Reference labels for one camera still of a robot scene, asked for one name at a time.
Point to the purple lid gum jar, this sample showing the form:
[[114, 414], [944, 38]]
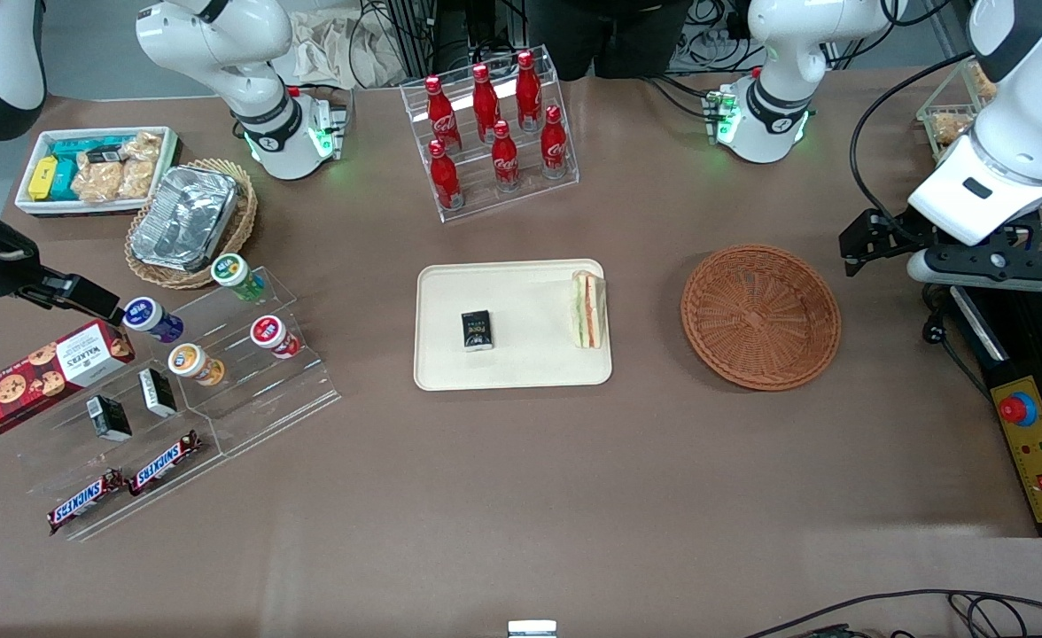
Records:
[[147, 317]]

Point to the Snickers chocolate bar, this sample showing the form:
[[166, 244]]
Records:
[[85, 502], [165, 462]]

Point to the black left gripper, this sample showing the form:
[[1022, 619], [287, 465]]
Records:
[[891, 226]]

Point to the brown wicker basket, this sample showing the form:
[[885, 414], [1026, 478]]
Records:
[[760, 319]]

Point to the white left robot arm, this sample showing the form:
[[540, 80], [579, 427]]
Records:
[[1017, 133]]

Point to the wrapped bread pack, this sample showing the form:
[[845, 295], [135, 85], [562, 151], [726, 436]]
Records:
[[951, 127], [982, 81]]

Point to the yellow snack packet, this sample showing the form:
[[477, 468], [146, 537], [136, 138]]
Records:
[[42, 177]]

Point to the orange lid gum jar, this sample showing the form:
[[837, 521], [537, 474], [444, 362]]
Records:
[[191, 363]]

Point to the small white device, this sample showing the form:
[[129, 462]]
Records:
[[532, 630]]

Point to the triangle sandwich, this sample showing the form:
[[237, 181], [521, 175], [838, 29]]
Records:
[[589, 310]]

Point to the red Walkers shortbread box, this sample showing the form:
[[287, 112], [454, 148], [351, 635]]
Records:
[[47, 374]]

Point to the black machine with yellow panel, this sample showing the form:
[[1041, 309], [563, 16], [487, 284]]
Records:
[[1039, 461]]

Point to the teal snack box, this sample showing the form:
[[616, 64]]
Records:
[[65, 182], [82, 147]]

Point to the person in black clothes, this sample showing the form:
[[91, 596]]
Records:
[[610, 35]]

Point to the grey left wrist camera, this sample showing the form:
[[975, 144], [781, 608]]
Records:
[[973, 264]]

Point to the red lid gum jar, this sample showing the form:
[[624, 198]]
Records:
[[271, 333]]

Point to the crumpled clear plastic bag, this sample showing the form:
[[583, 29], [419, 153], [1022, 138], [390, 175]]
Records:
[[326, 49]]

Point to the silver foil packets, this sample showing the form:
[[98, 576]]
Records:
[[189, 217]]

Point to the clear bag of crackers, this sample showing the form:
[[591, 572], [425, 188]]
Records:
[[142, 146], [137, 179], [97, 182]]

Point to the cream plastic tray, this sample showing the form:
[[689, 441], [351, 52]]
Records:
[[530, 354]]

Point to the white plastic bin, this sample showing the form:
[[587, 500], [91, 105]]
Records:
[[29, 208]]

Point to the red cola bottle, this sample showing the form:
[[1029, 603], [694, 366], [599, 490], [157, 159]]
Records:
[[528, 89], [439, 115], [505, 158], [446, 177], [555, 143], [486, 102]]

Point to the clear acrylic bottle stand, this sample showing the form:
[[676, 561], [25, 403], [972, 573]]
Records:
[[486, 199]]

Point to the small black barcode box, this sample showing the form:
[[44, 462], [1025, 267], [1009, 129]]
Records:
[[158, 392], [109, 418]]

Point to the clear acrylic stepped snack stand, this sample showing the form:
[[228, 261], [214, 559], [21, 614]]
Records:
[[255, 399]]

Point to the small black Face box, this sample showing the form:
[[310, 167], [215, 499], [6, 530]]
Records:
[[477, 330]]

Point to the green lid gum jar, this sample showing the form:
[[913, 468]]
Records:
[[233, 271]]

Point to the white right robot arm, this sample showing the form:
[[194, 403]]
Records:
[[220, 35]]

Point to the light wicker basket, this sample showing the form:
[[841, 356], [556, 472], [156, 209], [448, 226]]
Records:
[[242, 221]]

